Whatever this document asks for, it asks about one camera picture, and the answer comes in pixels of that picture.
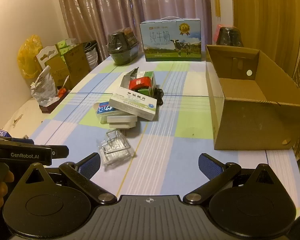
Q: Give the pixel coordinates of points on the yellow wooden door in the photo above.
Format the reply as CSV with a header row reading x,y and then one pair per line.
x,y
265,17

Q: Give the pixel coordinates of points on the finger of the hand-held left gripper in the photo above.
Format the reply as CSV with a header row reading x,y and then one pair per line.
x,y
22,141
61,152

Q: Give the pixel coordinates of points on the checked cloth desktop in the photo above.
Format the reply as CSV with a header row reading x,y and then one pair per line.
x,y
177,130

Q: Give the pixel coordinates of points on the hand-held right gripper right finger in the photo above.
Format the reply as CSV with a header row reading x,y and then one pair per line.
x,y
210,166

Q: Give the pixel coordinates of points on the silver foil bag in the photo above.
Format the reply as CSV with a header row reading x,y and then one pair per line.
x,y
128,78

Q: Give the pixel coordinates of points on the green tissue packs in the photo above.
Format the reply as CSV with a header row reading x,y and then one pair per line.
x,y
63,47

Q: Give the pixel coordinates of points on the clear plastic tray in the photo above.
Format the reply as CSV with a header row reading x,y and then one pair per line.
x,y
115,150

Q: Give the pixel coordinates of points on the small blue white box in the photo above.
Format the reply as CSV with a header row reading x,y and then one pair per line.
x,y
2,133

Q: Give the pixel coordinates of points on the pink curtain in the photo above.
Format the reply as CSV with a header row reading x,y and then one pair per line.
x,y
102,10

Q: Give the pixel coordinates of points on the person's left hand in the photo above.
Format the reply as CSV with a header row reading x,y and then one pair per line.
x,y
1,190

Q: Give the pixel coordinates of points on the crumpled silver white bag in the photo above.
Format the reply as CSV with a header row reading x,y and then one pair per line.
x,y
43,85

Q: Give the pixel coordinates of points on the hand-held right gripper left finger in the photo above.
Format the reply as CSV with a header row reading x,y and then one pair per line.
x,y
91,163

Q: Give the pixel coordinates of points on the long green box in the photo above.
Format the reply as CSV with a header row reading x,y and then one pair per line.
x,y
151,76

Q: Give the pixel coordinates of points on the dark brown tray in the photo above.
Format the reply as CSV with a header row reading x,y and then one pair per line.
x,y
50,106

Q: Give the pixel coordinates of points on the blue milk gift carton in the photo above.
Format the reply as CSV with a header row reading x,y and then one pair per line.
x,y
165,40

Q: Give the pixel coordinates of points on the white green medicine box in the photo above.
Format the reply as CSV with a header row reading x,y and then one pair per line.
x,y
132,103

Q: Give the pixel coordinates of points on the yellowish cardboard box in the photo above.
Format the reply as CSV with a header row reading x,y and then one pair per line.
x,y
56,70

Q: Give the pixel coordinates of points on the yellow wall strip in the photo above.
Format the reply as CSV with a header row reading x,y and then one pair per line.
x,y
216,3

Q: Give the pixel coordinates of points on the dark wrapped pot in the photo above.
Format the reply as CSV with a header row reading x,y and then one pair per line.
x,y
230,36
120,45

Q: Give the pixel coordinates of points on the clear blue label box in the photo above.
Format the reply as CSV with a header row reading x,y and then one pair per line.
x,y
103,110

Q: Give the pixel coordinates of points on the white carved chair back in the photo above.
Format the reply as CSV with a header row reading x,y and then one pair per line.
x,y
48,52

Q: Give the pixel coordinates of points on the red packet behind pot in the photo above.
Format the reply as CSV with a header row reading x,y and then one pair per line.
x,y
216,33

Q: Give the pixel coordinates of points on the yellow plastic bag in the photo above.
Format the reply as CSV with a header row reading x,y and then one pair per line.
x,y
27,55

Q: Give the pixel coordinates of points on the red snack packet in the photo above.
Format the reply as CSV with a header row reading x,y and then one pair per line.
x,y
138,83

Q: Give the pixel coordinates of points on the black white paper bag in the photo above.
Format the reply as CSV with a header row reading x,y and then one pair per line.
x,y
91,57

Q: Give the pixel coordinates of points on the brown cardboard box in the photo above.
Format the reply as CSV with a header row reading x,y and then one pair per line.
x,y
76,62

